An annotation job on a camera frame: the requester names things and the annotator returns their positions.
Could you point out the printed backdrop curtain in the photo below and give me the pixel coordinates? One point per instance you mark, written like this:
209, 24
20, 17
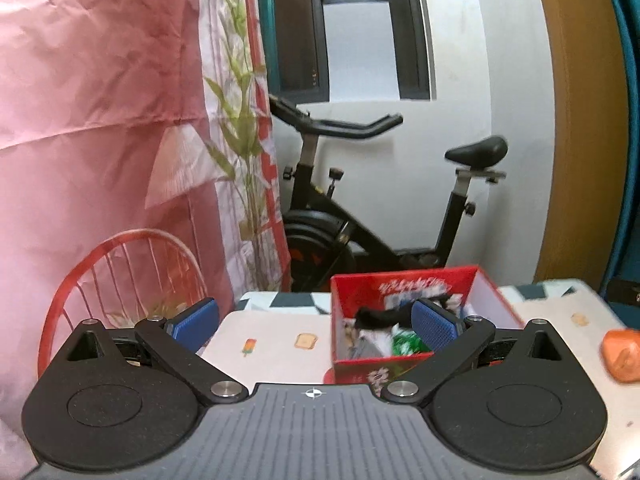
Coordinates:
136, 146

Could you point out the cartoon print tablecloth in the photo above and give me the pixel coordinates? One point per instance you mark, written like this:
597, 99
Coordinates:
278, 337

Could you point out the wooden door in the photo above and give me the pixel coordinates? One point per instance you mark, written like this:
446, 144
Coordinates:
591, 139

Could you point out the dark window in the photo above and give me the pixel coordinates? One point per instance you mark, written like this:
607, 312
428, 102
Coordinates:
333, 51

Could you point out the grey knitted cloth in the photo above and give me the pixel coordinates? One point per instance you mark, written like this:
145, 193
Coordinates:
368, 344

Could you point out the orange soft toy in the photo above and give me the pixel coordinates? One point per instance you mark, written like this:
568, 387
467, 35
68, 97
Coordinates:
620, 351

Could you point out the red strawberry cardboard box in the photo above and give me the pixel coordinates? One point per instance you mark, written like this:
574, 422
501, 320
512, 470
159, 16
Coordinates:
471, 293

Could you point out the green zongzi sachet with tassel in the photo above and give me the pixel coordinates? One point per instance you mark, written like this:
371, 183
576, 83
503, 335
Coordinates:
406, 342

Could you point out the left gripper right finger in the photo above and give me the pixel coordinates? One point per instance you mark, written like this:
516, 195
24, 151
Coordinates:
456, 345

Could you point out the black eye mask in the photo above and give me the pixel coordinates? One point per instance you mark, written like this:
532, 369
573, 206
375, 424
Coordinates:
370, 319

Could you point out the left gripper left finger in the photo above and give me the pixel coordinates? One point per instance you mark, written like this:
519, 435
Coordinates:
173, 344

